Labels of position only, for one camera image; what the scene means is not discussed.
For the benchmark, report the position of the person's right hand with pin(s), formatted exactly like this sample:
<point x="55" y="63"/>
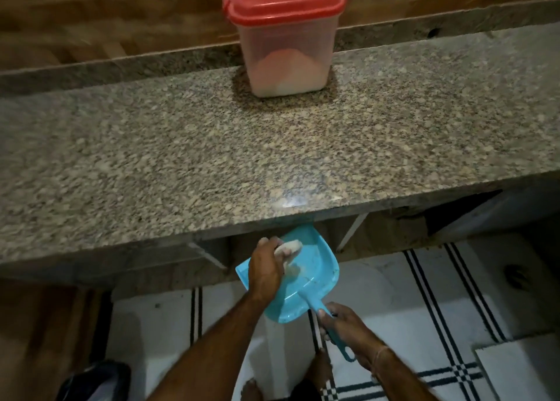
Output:
<point x="350" y="330"/>

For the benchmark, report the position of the person's left hand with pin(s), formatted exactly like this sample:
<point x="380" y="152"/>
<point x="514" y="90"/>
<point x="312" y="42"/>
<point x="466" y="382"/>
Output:
<point x="264" y="274"/>

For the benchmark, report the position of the person's left fingers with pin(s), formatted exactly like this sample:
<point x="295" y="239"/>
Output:
<point x="267" y="246"/>

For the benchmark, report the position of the person's right fingers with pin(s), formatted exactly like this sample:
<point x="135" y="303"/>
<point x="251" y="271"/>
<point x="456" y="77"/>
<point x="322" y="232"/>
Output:
<point x="326" y="322"/>

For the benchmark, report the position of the blue plastic dustpan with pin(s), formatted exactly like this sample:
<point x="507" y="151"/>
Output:
<point x="316" y="267"/>

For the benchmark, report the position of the person's right forearm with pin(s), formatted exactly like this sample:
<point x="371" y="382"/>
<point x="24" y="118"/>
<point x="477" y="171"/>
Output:
<point x="404" y="381"/>

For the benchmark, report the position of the person's left forearm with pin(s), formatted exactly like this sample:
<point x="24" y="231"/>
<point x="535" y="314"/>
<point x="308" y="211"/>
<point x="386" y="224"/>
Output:
<point x="218" y="352"/>

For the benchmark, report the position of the white counter support bar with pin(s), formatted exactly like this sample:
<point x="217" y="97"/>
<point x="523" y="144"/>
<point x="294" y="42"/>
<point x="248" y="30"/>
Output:
<point x="351" y="232"/>
<point x="208" y="256"/>

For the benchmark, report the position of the person's left foot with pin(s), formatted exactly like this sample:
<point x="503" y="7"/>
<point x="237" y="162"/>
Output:
<point x="251" y="392"/>

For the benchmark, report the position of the white flour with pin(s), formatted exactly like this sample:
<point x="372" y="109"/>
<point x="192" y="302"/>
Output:
<point x="286" y="75"/>

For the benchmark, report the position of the white stone block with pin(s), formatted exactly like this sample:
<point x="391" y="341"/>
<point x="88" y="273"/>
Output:
<point x="520" y="370"/>

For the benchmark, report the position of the black shiny container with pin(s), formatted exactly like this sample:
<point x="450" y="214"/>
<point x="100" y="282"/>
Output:
<point x="94" y="383"/>

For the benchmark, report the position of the clear container with red lid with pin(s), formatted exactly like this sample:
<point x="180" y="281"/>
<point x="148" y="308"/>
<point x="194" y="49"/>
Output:
<point x="284" y="15"/>

